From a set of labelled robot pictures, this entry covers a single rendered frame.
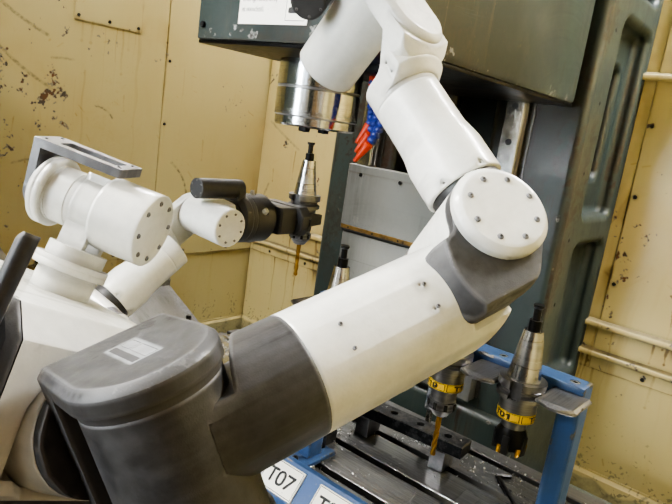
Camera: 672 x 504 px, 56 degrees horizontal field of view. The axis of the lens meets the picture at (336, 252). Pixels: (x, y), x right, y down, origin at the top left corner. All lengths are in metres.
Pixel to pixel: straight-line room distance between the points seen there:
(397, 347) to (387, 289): 0.04
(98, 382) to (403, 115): 0.34
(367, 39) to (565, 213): 0.93
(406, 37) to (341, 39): 0.08
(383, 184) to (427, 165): 1.10
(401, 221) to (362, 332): 1.21
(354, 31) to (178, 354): 0.37
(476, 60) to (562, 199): 0.53
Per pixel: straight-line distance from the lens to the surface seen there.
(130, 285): 1.00
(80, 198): 0.58
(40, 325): 0.47
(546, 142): 1.49
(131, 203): 0.55
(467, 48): 1.02
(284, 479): 1.10
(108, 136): 2.13
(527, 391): 0.86
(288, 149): 2.43
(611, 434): 1.92
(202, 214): 1.05
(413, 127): 0.56
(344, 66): 0.65
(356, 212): 1.70
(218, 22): 1.15
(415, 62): 0.58
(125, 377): 0.37
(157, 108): 2.22
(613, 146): 1.79
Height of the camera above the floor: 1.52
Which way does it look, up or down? 12 degrees down
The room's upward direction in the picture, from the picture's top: 8 degrees clockwise
